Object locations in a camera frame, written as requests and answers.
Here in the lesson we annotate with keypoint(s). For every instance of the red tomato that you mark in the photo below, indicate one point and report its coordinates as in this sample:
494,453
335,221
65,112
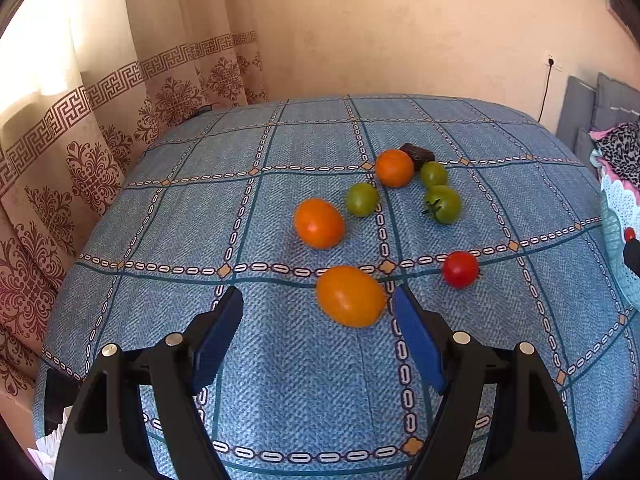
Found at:
630,233
461,270

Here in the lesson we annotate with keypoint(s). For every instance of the dark purple fruit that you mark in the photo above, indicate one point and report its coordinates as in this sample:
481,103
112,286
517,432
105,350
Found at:
414,153

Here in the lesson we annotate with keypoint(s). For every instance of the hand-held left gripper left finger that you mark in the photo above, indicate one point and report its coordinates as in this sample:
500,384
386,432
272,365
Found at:
220,340

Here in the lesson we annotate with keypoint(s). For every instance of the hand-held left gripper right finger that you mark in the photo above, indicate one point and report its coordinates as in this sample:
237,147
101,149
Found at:
417,340

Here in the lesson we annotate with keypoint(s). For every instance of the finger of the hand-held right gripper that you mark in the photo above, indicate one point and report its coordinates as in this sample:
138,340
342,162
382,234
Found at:
633,256

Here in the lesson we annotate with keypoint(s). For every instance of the light blue plastic basket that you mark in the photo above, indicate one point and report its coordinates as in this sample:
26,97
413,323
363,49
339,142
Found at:
615,200

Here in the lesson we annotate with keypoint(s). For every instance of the white ruffled cloth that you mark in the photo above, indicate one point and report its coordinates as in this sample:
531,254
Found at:
50,445

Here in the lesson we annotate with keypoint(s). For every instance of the white wall socket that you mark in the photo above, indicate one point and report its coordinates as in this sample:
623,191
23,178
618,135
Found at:
551,62

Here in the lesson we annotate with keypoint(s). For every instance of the leopard print cloth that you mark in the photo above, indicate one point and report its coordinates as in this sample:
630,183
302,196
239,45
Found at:
622,147

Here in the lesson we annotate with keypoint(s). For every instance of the orange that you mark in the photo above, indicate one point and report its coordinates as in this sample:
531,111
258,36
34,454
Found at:
395,168
351,296
319,223

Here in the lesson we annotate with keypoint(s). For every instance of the blue patterned tablecloth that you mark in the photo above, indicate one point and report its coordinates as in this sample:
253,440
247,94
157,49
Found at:
300,385

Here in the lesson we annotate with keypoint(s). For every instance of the beige patterned curtain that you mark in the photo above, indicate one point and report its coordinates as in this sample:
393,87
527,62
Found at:
100,110

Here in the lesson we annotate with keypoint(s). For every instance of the grey cushions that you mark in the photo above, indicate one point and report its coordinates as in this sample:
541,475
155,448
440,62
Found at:
575,105

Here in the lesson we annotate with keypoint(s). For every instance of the green tomato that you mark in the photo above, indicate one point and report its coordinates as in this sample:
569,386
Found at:
362,199
442,204
433,174

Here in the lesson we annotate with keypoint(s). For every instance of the grey cushion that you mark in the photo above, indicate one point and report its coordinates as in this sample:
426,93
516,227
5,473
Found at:
617,97

